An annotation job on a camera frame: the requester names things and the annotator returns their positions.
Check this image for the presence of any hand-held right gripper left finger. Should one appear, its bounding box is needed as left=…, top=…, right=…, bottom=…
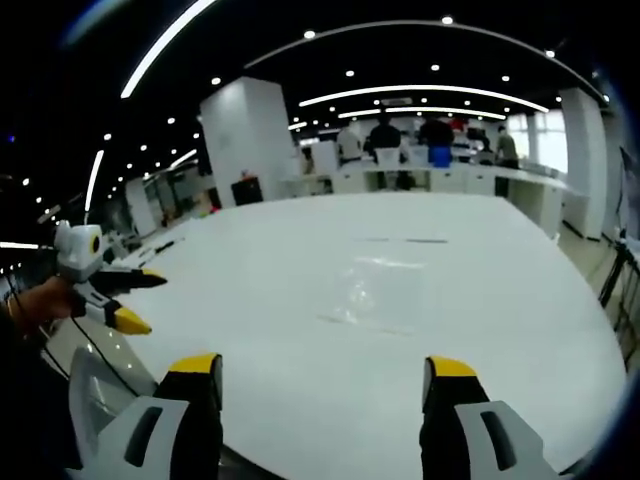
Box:
left=64, top=352, right=224, bottom=480

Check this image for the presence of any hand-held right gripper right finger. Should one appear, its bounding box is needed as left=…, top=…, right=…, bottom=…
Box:
left=418, top=355, right=562, bottom=480

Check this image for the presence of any clear resealable plastic bag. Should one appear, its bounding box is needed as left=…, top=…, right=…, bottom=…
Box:
left=316, top=234, right=451, bottom=338

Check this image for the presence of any person's left hand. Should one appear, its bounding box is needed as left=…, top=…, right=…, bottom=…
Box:
left=23, top=273, right=87, bottom=329

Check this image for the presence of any black pen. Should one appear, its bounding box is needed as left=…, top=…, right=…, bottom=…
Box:
left=138, top=238, right=185, bottom=267

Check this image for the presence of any long ceiling light strip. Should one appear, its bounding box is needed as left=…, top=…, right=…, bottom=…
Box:
left=120, top=0, right=217, bottom=100
left=298, top=83, right=551, bottom=114
left=83, top=148, right=106, bottom=214

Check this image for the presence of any white plastic chair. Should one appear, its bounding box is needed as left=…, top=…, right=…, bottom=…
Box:
left=66, top=344, right=160, bottom=469

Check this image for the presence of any black cabinet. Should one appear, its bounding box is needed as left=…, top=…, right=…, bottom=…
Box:
left=230, top=175, right=265, bottom=207

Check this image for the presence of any white square pillar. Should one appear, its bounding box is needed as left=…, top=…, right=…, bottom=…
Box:
left=558, top=87, right=610, bottom=240
left=198, top=75, right=302, bottom=209

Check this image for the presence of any black tripod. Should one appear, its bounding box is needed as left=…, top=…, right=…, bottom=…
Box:
left=597, top=238, right=640, bottom=354

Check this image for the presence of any long white counter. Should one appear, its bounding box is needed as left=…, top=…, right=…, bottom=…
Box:
left=298, top=162, right=569, bottom=237

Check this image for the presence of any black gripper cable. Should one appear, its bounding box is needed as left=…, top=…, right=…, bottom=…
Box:
left=68, top=313, right=139, bottom=399

